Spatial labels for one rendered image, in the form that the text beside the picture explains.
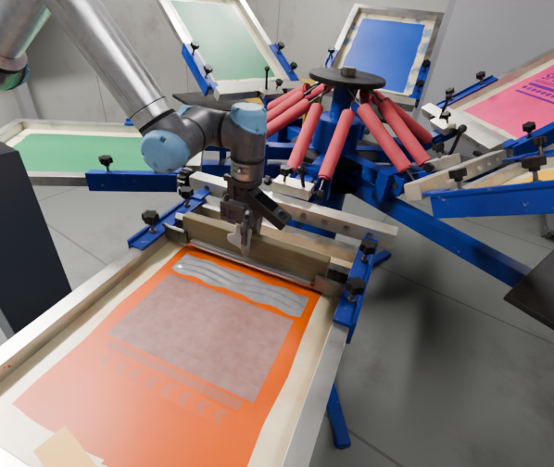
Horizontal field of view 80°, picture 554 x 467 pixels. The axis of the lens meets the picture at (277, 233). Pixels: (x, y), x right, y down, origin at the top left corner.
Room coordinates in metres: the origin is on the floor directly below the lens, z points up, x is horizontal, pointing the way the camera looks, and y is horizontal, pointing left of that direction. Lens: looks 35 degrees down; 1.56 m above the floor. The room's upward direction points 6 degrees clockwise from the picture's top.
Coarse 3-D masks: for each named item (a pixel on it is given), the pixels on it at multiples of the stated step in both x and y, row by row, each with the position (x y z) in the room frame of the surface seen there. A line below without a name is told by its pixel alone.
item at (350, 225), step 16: (192, 176) 1.00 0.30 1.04; (208, 176) 1.01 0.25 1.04; (224, 192) 0.97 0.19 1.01; (272, 192) 0.95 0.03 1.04; (288, 208) 0.88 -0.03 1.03; (304, 208) 0.87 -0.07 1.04; (320, 208) 0.88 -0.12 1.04; (320, 224) 0.85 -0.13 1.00; (336, 224) 0.83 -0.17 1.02; (352, 224) 0.82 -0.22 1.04; (368, 224) 0.82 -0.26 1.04; (384, 224) 0.83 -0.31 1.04; (384, 240) 0.78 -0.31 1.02
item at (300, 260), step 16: (192, 224) 0.73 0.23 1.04; (208, 224) 0.71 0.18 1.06; (224, 224) 0.71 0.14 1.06; (208, 240) 0.71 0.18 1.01; (224, 240) 0.69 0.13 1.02; (256, 240) 0.66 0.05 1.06; (272, 240) 0.67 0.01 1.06; (256, 256) 0.66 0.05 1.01; (272, 256) 0.65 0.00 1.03; (288, 256) 0.63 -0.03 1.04; (304, 256) 0.62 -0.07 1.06; (320, 256) 0.62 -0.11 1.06; (304, 272) 0.62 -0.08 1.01; (320, 272) 0.61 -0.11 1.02
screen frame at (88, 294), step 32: (128, 256) 0.63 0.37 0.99; (352, 256) 0.74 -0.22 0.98; (96, 288) 0.51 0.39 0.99; (64, 320) 0.43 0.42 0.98; (0, 352) 0.34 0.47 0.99; (32, 352) 0.36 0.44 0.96; (320, 384) 0.34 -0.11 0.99; (320, 416) 0.28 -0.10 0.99; (0, 448) 0.19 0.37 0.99; (288, 448) 0.23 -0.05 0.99
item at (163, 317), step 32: (224, 256) 0.71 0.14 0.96; (160, 288) 0.56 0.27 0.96; (192, 288) 0.58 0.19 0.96; (224, 288) 0.59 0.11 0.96; (128, 320) 0.46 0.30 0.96; (160, 320) 0.47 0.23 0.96; (192, 320) 0.48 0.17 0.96; (96, 352) 0.38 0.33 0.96; (160, 352) 0.39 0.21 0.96; (32, 384) 0.30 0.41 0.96; (64, 384) 0.31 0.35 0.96; (96, 384) 0.32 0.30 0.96; (128, 384) 0.32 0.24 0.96; (32, 416) 0.25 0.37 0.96; (64, 416) 0.26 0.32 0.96; (96, 416) 0.26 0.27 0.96; (128, 416) 0.27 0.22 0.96; (96, 448) 0.21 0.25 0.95
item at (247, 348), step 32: (288, 288) 0.61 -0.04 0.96; (224, 320) 0.49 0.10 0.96; (256, 320) 0.50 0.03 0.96; (288, 320) 0.51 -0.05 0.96; (192, 352) 0.40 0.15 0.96; (224, 352) 0.41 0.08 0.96; (256, 352) 0.42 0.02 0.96; (288, 352) 0.42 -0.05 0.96; (224, 384) 0.34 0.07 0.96; (256, 384) 0.35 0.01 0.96; (160, 416) 0.27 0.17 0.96; (192, 416) 0.28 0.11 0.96; (256, 416) 0.29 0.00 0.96; (128, 448) 0.22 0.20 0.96; (160, 448) 0.22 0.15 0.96; (192, 448) 0.23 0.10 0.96; (224, 448) 0.23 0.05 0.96
